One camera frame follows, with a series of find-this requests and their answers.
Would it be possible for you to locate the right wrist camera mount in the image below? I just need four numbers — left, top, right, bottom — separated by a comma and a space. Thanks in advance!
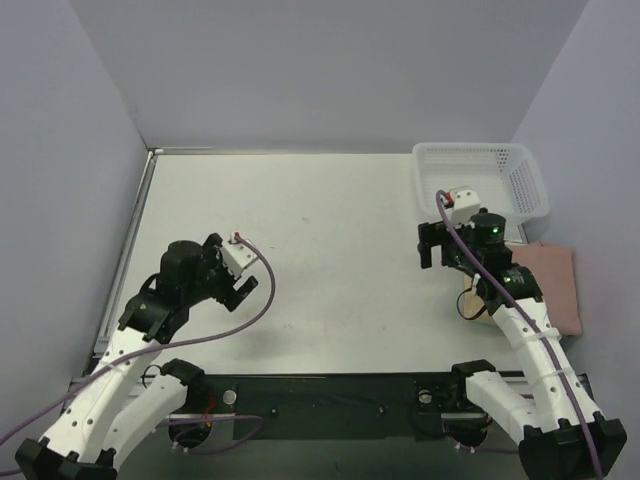
444, 186, 481, 227

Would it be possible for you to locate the folded light blue cloth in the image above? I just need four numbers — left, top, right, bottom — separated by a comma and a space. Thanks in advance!
472, 320, 499, 329

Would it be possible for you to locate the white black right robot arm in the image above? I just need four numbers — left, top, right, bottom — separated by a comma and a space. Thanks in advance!
417, 210, 627, 479

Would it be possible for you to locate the aluminium table edge rail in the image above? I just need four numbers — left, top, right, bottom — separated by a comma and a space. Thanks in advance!
47, 146, 214, 480

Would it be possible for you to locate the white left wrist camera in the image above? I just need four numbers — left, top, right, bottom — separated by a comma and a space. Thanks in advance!
219, 232, 258, 280

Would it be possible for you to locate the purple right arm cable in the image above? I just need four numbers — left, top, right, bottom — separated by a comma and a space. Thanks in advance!
435, 188, 606, 480

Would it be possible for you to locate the folded cream t shirt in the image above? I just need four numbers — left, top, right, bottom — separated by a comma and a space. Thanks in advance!
457, 275, 494, 322

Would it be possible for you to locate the white perforated plastic basket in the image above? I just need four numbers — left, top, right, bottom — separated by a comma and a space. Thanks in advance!
412, 142, 550, 226

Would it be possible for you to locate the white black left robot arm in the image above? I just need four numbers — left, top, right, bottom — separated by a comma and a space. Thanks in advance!
15, 233, 266, 479

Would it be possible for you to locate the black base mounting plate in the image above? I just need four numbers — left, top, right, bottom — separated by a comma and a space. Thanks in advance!
179, 372, 492, 446

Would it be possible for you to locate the pink graphic t shirt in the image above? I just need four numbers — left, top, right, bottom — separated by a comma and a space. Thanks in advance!
509, 241, 583, 336

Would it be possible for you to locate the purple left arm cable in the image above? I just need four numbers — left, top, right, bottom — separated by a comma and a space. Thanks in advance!
0, 234, 277, 474

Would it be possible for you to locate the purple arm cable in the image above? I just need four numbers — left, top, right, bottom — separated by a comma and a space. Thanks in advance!
0, 234, 277, 474
435, 188, 606, 480

